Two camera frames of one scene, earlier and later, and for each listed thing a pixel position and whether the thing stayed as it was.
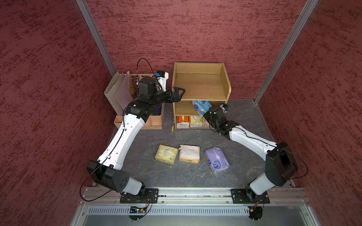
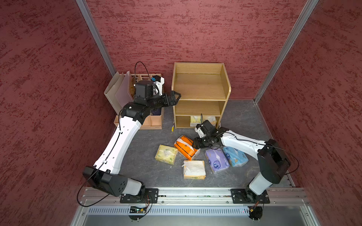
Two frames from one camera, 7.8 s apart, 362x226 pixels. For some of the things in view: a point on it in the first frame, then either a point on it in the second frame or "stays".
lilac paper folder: x=123 y=95 stays
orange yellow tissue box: x=189 y=153 to x=194 y=169
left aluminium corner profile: x=93 y=28 stays
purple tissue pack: x=217 y=159 stays
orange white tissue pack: x=183 y=122 to x=184 y=146
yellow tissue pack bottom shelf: x=196 y=121 stays
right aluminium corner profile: x=309 y=7 stays
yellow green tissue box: x=166 y=154 stays
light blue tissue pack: x=201 y=107 to x=236 y=157
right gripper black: x=206 y=116 to x=197 y=140
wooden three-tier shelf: x=206 y=84 stays
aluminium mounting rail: x=99 y=196 stays
